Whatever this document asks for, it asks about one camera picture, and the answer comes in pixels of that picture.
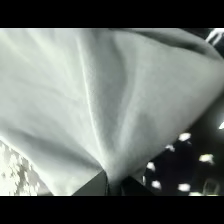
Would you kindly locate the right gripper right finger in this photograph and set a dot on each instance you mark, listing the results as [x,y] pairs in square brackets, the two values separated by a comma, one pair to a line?
[135,188]

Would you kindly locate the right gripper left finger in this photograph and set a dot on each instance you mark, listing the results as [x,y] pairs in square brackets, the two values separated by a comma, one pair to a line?
[92,186]

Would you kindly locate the grey T-shirt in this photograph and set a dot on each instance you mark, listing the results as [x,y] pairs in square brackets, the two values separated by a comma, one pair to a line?
[100,93]

